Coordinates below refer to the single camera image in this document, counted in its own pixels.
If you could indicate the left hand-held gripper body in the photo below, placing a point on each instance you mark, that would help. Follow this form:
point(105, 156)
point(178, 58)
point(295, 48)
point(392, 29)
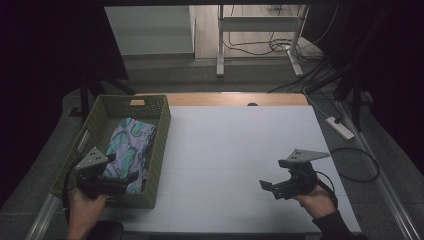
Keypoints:
point(91, 166)

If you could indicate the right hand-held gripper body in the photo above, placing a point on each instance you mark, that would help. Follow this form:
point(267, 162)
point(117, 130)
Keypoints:
point(301, 166)

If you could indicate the purple seahorse print pants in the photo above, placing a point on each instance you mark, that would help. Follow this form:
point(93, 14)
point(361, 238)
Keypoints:
point(130, 146)

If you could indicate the green woven basket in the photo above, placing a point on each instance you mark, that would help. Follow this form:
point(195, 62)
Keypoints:
point(100, 133)

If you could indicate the person's right hand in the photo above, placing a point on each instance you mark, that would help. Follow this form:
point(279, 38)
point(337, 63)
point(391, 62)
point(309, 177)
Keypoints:
point(316, 201)

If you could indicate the person's left hand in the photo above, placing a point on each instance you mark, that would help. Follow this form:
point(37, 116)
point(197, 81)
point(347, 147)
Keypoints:
point(85, 213)

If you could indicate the white table mat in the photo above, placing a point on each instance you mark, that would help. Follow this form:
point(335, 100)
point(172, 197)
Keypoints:
point(233, 150)

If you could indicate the white power strip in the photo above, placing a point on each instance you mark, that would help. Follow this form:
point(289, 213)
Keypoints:
point(340, 128)

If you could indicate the black metal stand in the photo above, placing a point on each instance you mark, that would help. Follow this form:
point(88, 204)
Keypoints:
point(355, 100)
point(88, 93)

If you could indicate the aluminium frame rail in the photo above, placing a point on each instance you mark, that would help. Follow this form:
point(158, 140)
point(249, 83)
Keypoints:
point(383, 180)
point(43, 216)

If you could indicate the white desk frame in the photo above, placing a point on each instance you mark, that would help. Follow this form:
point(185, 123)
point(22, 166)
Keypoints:
point(260, 24)

